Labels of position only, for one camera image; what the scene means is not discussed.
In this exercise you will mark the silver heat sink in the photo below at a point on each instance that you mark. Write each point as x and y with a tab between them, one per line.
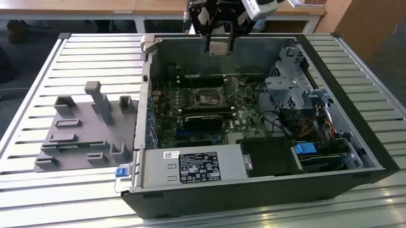
237	137

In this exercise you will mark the grey power supply unit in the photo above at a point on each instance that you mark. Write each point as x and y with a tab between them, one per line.
158	166

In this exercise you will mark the blue disk carrier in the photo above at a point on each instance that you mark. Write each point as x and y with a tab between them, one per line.
305	149

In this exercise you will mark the blue case latch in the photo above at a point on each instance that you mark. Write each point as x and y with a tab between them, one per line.
124	172

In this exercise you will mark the wooden cabinet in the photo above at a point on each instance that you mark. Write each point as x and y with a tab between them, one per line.
365	23

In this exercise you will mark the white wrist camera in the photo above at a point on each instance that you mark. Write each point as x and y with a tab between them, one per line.
260	10

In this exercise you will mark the silver CPU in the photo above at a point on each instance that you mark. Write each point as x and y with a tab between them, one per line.
220	48

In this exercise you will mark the green motherboard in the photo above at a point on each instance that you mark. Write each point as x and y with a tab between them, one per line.
248	114

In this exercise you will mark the black graphics card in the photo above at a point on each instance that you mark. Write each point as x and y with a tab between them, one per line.
204	123

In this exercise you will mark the grey metal disk bay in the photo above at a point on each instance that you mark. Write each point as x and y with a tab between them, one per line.
283	95

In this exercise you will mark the black PC case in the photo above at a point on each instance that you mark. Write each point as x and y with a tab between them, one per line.
222	202

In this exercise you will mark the black plastic shroud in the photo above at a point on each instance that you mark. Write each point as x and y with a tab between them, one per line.
270	156

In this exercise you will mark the dark bag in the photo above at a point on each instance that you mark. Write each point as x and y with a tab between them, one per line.
17	31

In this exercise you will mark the CPU socket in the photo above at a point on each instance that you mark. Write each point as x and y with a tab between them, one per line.
208	97

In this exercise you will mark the grey parts rack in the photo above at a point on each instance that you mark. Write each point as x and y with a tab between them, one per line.
82	123

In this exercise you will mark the wooden desk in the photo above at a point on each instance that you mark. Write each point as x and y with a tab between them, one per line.
80	6

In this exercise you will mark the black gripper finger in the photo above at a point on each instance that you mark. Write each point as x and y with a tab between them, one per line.
197	26
245	26

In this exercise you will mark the black RAM slot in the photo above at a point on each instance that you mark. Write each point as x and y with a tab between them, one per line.
206	85
206	77
206	82

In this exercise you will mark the white document tray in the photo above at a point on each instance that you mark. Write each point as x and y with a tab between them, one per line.
303	2

